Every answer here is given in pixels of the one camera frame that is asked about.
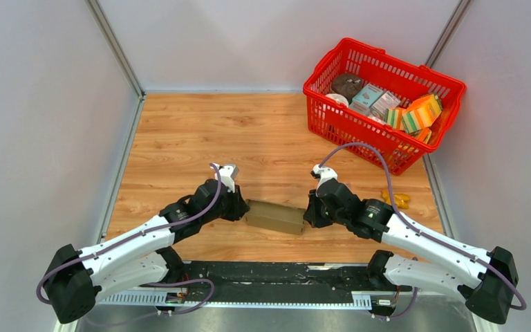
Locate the brown cardboard paper box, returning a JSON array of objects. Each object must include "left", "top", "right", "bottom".
[{"left": 244, "top": 199, "right": 305, "bottom": 235}]

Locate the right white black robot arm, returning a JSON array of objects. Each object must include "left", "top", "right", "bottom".
[{"left": 304, "top": 179, "right": 519, "bottom": 324}]

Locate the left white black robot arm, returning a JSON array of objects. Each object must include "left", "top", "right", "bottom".
[{"left": 36, "top": 179, "right": 249, "bottom": 324}]

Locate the teal small box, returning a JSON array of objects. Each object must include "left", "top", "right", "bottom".
[{"left": 350, "top": 83, "right": 384, "bottom": 109}]

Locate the grey white small box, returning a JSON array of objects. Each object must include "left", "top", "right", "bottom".
[{"left": 371, "top": 91, "right": 401, "bottom": 119}]

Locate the orange green striped box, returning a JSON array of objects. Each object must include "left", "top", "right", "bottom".
[{"left": 402, "top": 93, "right": 443, "bottom": 133}]

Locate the yellow small object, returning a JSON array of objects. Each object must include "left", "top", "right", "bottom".
[{"left": 381, "top": 189, "right": 411, "bottom": 210}]

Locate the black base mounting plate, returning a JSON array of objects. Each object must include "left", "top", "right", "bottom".
[{"left": 162, "top": 261, "right": 397, "bottom": 304}]

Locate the green orange striped pack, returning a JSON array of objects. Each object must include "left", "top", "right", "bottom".
[{"left": 384, "top": 107, "right": 406, "bottom": 131}]

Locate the white round container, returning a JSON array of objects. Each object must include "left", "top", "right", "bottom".
[{"left": 326, "top": 93, "right": 349, "bottom": 107}]

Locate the red plastic basket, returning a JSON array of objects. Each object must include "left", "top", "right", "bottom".
[{"left": 303, "top": 37, "right": 466, "bottom": 175}]

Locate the brown round packaged item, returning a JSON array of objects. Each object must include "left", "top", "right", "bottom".
[{"left": 330, "top": 73, "right": 364, "bottom": 103}]

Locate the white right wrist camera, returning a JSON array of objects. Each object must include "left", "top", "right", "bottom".
[{"left": 310, "top": 165, "right": 338, "bottom": 190}]

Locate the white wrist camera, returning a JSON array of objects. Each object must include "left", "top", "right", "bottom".
[
  {"left": 310, "top": 165, "right": 338, "bottom": 190},
  {"left": 210, "top": 163, "right": 239, "bottom": 193}
]

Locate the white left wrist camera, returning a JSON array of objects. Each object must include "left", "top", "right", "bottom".
[{"left": 210, "top": 163, "right": 239, "bottom": 193}]

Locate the aluminium frame corner post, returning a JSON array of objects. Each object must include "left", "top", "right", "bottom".
[{"left": 85, "top": 0, "right": 146, "bottom": 100}]

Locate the right aluminium corner post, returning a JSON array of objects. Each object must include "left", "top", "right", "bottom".
[{"left": 425, "top": 0, "right": 473, "bottom": 68}]

